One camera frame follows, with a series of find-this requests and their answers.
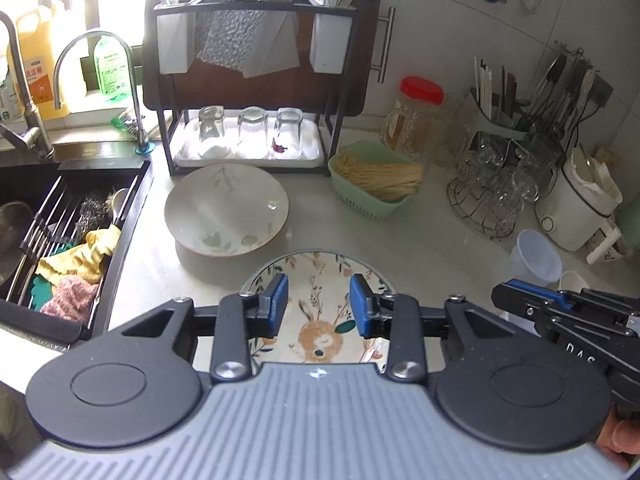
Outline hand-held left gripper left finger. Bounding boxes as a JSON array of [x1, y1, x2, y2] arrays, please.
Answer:
[[121, 274, 291, 381]]

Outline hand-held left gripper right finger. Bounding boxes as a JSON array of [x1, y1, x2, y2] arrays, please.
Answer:
[[349, 274, 522, 380]]

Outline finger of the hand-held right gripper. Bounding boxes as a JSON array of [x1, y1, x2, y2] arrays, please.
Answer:
[[491, 280, 577, 322]]

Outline plain white bowl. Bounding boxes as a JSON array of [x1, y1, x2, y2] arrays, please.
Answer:
[[557, 270, 597, 295]]

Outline floral print plate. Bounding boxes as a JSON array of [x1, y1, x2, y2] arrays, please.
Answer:
[[240, 250, 401, 366]]

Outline person's right hand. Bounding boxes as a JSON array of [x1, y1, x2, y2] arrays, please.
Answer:
[[597, 405, 640, 468]]

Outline translucent plastic cup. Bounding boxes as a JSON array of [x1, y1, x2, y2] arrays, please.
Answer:
[[508, 229, 564, 287]]

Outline white electric cooker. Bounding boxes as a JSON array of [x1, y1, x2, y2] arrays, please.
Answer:
[[534, 147, 627, 264]]

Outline green plastic basket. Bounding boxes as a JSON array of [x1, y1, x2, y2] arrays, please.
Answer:
[[327, 140, 427, 220]]

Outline large leaf print bowl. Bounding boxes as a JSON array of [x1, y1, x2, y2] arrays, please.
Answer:
[[164, 163, 290, 256]]

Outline dried noodles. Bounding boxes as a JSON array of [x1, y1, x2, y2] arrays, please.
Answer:
[[332, 152, 424, 202]]

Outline white drip tray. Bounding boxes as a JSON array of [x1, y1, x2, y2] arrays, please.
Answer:
[[169, 109, 332, 169]]

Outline black kitchen sink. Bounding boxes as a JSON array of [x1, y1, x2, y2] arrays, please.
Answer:
[[0, 156, 154, 347]]

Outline clear drinking glass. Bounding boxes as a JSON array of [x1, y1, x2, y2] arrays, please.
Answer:
[[237, 106, 271, 157], [273, 106, 307, 157], [198, 105, 234, 159]]

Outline green chopstick holder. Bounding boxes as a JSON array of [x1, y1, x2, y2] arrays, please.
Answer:
[[466, 56, 532, 142]]

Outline yellow cloth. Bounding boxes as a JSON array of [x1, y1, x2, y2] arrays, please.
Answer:
[[34, 226, 122, 285]]

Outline red lid glass jar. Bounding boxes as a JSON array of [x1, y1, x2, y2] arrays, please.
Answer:
[[382, 76, 447, 160]]

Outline pink cloth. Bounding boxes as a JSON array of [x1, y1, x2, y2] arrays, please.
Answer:
[[39, 274, 102, 322]]

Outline steel wool scrubber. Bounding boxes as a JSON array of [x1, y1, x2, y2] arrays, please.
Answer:
[[74, 191, 114, 222]]

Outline black dish rack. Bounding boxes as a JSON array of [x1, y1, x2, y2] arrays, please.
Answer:
[[142, 0, 386, 179]]

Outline hanging kitchen utensils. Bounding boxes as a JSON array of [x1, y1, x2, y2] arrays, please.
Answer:
[[522, 46, 615, 133]]

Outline brown wooden cutting board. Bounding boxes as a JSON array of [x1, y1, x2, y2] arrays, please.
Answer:
[[144, 0, 396, 117]]

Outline green brush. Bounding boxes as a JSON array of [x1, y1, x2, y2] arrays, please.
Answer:
[[109, 114, 143, 136]]

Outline curved steel faucet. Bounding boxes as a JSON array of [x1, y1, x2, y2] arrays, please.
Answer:
[[52, 29, 156, 155]]

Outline white utensil holder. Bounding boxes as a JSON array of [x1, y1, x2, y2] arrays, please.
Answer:
[[309, 7, 352, 74], [157, 7, 195, 76]]

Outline steel pot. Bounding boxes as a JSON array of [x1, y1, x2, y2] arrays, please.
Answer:
[[0, 201, 37, 287]]

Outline grey patterned cloth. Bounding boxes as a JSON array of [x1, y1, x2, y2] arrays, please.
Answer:
[[196, 0, 312, 79]]

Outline green detergent bottle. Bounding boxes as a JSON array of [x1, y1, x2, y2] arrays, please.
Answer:
[[93, 32, 132, 99]]

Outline angular steel faucet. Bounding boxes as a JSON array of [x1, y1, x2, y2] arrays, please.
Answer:
[[0, 10, 55, 160]]

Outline yellow oil jug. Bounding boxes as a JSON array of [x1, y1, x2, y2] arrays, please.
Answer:
[[14, 4, 72, 120]]

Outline wire rack of glass cups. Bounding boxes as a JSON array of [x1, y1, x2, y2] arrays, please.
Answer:
[[446, 129, 558, 242]]

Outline sink wire rack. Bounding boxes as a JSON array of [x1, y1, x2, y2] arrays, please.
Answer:
[[4, 175, 142, 307]]

